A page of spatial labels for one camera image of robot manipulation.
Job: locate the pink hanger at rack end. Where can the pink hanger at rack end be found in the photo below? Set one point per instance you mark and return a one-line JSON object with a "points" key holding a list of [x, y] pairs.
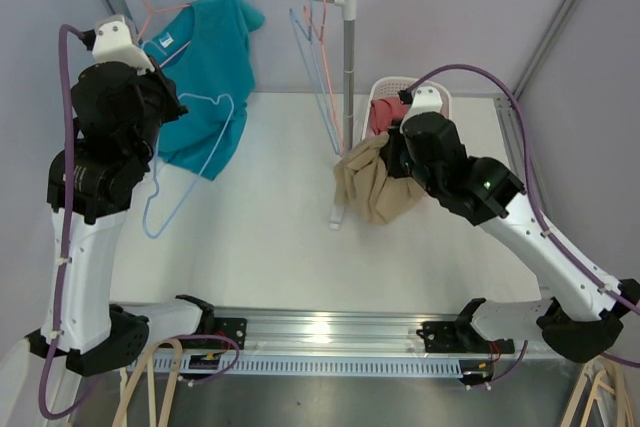
{"points": [[151, 12]]}

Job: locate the aluminium mounting rail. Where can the aluminium mounting rail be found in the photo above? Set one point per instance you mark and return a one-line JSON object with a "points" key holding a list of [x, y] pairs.
{"points": [[317, 333]]}

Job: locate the white slotted cable duct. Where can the white slotted cable duct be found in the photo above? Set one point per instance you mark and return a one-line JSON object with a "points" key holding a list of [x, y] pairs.
{"points": [[200, 365]]}

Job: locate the coral red t-shirt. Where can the coral red t-shirt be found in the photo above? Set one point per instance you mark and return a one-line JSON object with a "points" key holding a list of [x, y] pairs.
{"points": [[383, 112]]}

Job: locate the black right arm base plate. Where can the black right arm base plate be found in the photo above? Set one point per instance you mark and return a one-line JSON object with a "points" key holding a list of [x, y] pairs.
{"points": [[459, 337]]}

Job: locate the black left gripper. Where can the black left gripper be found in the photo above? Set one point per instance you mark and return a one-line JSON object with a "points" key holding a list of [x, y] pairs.
{"points": [[166, 86]]}

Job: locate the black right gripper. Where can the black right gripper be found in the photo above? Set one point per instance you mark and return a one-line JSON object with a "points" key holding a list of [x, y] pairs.
{"points": [[391, 151]]}

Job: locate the light blue wire hanger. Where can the light blue wire hanger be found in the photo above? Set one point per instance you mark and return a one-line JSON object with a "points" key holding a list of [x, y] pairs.
{"points": [[298, 25], [224, 102]]}

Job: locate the tan t-shirt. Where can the tan t-shirt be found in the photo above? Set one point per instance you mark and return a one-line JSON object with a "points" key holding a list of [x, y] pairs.
{"points": [[363, 184]]}

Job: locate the teal t-shirt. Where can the teal t-shirt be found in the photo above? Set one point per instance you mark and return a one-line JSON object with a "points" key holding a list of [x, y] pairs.
{"points": [[217, 61]]}

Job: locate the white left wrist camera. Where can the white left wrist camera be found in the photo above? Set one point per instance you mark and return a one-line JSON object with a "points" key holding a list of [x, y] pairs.
{"points": [[113, 40]]}

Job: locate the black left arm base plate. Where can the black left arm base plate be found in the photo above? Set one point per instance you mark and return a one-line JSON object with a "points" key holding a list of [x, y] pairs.
{"points": [[233, 328]]}

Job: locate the white perforated plastic basket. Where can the white perforated plastic basket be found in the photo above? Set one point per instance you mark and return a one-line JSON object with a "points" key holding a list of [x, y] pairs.
{"points": [[390, 87]]}

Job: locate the beige wooden hangers right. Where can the beige wooden hangers right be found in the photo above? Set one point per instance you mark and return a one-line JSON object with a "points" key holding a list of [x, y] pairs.
{"points": [[600, 397]]}

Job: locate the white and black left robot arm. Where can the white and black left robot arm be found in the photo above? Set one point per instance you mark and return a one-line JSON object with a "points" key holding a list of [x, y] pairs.
{"points": [[114, 119]]}

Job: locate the pink wire hanger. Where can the pink wire hanger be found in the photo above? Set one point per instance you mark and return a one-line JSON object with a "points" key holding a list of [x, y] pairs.
{"points": [[316, 39]]}

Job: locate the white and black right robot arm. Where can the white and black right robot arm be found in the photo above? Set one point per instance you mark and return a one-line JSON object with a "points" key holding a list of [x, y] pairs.
{"points": [[582, 318]]}

